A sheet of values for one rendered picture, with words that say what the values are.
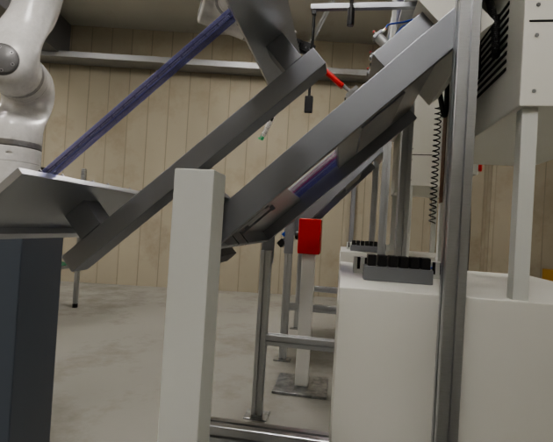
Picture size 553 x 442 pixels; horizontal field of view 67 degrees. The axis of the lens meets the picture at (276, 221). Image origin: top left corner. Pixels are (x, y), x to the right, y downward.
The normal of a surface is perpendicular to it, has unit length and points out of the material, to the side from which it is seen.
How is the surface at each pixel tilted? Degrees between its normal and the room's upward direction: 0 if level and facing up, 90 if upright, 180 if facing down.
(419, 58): 90
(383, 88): 90
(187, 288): 90
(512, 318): 90
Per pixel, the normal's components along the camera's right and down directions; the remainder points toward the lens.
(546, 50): -0.15, -0.02
